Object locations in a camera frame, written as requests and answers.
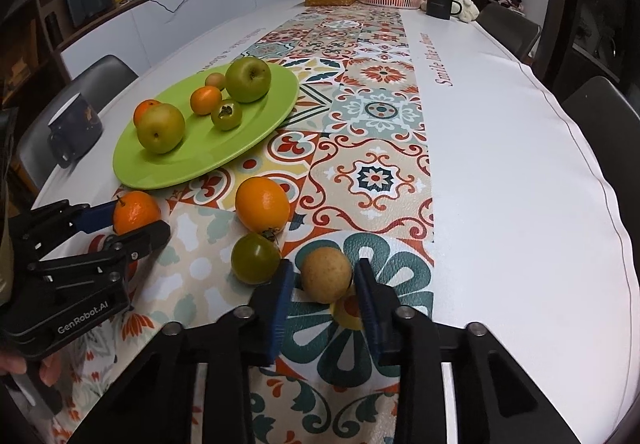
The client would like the green apple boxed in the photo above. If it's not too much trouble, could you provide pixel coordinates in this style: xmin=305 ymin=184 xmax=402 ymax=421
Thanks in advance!
xmin=224 ymin=56 xmax=272 ymax=103

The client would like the navy blue mug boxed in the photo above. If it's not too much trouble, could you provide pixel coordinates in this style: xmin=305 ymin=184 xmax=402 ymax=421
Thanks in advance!
xmin=47 ymin=92 xmax=103 ymax=169

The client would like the wooden display cabinet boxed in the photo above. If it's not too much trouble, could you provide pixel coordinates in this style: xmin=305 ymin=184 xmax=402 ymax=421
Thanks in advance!
xmin=0 ymin=18 xmax=66 ymax=109

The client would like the orange tangerine with stem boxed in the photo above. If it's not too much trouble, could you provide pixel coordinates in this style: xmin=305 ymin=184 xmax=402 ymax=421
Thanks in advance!
xmin=112 ymin=190 xmax=162 ymax=235

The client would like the white plush toy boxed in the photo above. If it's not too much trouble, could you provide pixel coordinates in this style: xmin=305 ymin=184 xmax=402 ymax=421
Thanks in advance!
xmin=452 ymin=0 xmax=481 ymax=23

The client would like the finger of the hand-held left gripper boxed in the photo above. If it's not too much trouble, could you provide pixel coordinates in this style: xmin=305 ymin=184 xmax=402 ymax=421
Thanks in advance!
xmin=10 ymin=200 xmax=119 ymax=255
xmin=27 ymin=220 xmax=172 ymax=285

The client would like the green persimmon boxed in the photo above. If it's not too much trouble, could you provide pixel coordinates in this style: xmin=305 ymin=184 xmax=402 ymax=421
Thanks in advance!
xmin=210 ymin=99 xmax=244 ymax=131
xmin=230 ymin=233 xmax=282 ymax=285

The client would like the green plate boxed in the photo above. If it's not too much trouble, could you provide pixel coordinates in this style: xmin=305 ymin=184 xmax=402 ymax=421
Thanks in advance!
xmin=112 ymin=62 xmax=300 ymax=191

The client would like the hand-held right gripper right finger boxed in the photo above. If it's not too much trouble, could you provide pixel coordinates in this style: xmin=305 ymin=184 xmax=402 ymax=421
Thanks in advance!
xmin=353 ymin=257 xmax=582 ymax=444

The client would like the black mug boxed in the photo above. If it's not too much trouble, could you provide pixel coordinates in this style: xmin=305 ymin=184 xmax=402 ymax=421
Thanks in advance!
xmin=424 ymin=0 xmax=462 ymax=19

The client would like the grey chair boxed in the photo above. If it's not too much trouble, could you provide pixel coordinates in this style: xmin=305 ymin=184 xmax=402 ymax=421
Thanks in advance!
xmin=15 ymin=54 xmax=140 ymax=189
xmin=560 ymin=76 xmax=640 ymax=235
xmin=477 ymin=2 xmax=542 ymax=62

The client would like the person's left hand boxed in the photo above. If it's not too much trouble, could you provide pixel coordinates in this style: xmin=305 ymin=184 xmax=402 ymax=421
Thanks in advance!
xmin=0 ymin=353 xmax=62 ymax=388

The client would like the yellow-green pear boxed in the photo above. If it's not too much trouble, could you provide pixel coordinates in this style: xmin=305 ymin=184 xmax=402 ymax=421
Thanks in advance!
xmin=136 ymin=102 xmax=186 ymax=155

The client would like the patterned table runner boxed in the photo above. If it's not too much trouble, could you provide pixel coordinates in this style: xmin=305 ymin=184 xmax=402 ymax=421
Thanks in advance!
xmin=50 ymin=4 xmax=436 ymax=444

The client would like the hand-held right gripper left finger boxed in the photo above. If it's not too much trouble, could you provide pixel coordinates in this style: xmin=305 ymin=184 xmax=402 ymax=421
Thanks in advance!
xmin=65 ymin=258 xmax=297 ymax=444

